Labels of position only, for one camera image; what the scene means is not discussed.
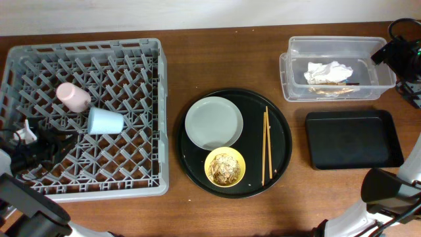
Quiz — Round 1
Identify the pink cup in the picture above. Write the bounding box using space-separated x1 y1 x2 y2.
56 82 91 113

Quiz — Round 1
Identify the light blue cup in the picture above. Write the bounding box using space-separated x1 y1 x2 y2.
87 107 124 135

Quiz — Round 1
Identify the white napkin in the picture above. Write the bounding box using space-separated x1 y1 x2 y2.
303 61 353 85

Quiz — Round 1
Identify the gold foil wrapper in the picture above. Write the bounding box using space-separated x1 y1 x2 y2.
309 82 360 97

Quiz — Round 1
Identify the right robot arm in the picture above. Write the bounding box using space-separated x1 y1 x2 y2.
310 34 420 236

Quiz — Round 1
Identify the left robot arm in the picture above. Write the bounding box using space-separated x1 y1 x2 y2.
1 118 117 237

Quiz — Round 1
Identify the grey dishwasher rack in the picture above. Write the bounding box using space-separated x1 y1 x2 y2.
1 38 169 202

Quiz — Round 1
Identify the clear plastic bin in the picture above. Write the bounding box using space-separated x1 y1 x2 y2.
280 36 397 102

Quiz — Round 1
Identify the black rectangular tray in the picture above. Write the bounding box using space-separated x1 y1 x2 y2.
305 110 404 170

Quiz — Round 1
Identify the right wooden chopstick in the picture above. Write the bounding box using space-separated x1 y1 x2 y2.
265 106 273 179

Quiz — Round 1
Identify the wooden chopstick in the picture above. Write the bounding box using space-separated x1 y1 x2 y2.
265 106 273 179
261 112 266 186

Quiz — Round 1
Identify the left wooden chopstick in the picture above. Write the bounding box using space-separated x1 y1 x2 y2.
261 112 266 186

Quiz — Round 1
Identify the round black tray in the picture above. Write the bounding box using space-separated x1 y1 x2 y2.
176 88 292 199

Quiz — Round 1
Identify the grey plate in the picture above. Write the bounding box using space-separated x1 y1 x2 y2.
185 96 243 151

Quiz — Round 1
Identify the yellow bowl with food scraps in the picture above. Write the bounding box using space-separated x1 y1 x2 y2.
204 147 246 188

